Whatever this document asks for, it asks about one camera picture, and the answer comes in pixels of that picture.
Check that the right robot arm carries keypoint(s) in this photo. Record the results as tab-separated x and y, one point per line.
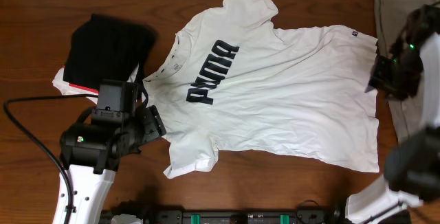
411	173

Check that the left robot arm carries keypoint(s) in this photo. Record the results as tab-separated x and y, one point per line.
92	147

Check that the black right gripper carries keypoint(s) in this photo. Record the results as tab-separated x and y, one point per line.
379	79

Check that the white folded garment red trim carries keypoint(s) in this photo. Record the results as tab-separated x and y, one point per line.
68	88

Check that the white printed t-shirt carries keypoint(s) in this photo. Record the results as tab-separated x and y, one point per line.
233	81

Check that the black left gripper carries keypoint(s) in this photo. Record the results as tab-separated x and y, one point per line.
152	124

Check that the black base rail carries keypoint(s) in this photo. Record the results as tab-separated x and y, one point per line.
132	212

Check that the black folded garment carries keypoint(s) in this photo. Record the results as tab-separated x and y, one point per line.
108	48

